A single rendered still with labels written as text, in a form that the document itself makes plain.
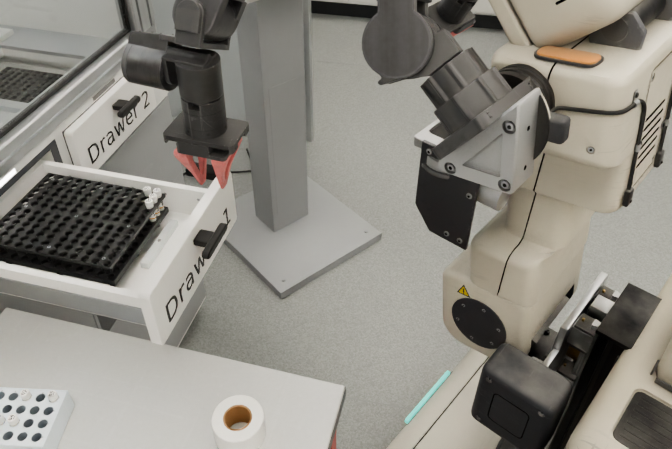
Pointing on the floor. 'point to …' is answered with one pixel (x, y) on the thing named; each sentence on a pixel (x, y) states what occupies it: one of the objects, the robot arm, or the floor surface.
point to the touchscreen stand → (285, 160)
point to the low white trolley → (157, 388)
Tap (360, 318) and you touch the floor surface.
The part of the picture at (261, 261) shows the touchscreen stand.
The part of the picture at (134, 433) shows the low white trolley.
